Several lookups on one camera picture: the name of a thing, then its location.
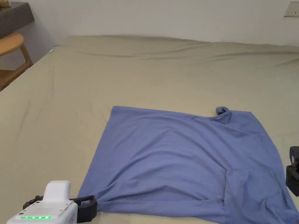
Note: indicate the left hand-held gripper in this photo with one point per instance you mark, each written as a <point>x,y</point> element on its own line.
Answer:
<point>50,205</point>

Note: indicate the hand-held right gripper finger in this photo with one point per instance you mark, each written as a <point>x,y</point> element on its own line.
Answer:
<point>293,176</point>
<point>294,152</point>

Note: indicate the blue shirt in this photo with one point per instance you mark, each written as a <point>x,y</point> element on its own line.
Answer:
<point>177,158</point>

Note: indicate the bed with beige sheet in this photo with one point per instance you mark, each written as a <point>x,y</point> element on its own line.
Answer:
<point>144,77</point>

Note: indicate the small teal tag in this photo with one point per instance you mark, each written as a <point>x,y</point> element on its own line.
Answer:
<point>51,50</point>

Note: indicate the dark grey shelf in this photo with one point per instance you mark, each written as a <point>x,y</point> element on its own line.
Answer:
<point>14,16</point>

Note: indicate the white wall socket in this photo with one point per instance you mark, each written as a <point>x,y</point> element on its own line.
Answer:
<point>292,9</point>

